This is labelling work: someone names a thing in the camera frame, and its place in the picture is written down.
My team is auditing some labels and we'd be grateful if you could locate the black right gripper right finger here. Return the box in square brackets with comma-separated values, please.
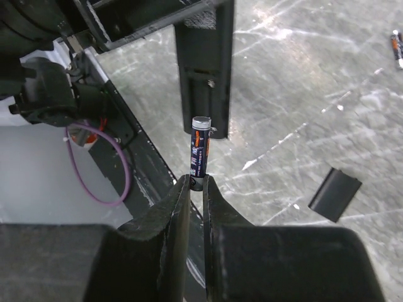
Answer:
[203, 176, 385, 301]

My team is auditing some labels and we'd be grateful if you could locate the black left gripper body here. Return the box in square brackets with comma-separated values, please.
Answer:
[73, 1, 228, 52]

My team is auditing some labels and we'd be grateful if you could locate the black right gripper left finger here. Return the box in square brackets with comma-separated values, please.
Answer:
[1, 175, 190, 301]

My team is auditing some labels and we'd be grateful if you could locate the black remote control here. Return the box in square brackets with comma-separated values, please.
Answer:
[174, 1, 235, 139]

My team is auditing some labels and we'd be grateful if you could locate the black battery compartment cover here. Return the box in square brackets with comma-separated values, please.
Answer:
[308, 167, 362, 223]

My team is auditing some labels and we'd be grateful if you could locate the AAA battery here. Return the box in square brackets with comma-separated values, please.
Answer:
[390, 30, 402, 70]
[190, 116, 212, 191]

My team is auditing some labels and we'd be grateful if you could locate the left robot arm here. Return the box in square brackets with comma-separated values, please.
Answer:
[1, 1, 235, 139]

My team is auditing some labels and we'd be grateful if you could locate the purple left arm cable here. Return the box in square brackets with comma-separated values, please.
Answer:
[65, 122, 132, 208]

